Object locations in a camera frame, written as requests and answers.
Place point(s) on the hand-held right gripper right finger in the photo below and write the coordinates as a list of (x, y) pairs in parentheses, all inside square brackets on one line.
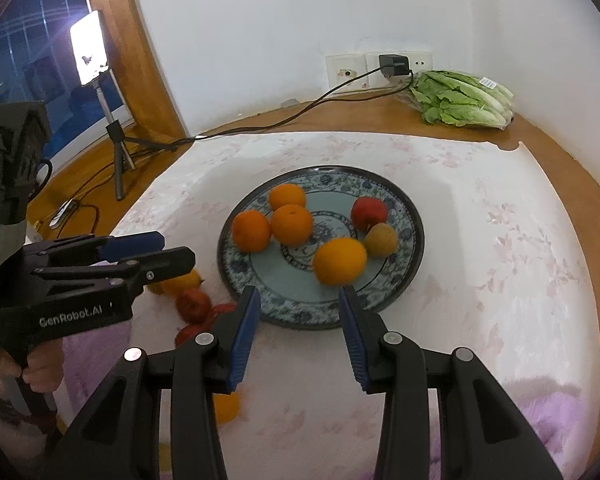
[(352, 340)]

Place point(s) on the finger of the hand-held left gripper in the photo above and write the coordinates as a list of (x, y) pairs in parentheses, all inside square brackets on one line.
[(130, 246), (170, 260)]

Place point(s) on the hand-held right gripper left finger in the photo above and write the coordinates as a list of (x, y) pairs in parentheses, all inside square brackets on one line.
[(242, 340)]

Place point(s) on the red apple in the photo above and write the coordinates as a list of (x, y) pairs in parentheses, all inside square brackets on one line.
[(222, 311), (187, 335), (192, 305), (369, 212)]

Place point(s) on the blue patterned ceramic plate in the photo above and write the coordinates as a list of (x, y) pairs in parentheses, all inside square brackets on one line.
[(290, 280)]

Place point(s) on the large orange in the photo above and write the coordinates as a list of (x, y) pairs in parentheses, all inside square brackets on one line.
[(340, 261)]

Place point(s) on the person's left hand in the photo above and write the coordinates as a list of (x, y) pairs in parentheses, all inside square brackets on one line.
[(45, 367)]

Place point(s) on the small white device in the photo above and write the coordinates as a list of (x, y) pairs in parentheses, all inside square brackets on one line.
[(60, 216)]

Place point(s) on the grey tripod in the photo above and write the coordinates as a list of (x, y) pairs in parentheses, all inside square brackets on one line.
[(115, 135)]

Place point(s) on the white floral tablecloth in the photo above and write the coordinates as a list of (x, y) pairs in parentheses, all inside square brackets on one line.
[(480, 285)]

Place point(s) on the small clear plastic piece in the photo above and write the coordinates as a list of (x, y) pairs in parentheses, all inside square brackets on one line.
[(289, 103)]

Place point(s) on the bright light panel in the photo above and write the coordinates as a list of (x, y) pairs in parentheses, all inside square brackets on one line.
[(86, 45)]

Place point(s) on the purple fuzzy blanket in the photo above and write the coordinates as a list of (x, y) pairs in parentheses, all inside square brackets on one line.
[(545, 425)]

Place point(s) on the bagged romaine lettuce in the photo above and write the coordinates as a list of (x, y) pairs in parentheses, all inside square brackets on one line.
[(455, 100)]

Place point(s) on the black power adapter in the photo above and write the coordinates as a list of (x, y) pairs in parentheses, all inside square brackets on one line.
[(394, 64)]

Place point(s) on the wooden window frame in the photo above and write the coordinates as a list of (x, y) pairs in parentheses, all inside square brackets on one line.
[(145, 60)]

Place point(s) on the white wall socket plate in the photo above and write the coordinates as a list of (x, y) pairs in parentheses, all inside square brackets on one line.
[(337, 80)]

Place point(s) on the white wall outlet plate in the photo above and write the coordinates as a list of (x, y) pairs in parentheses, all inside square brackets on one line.
[(422, 62)]

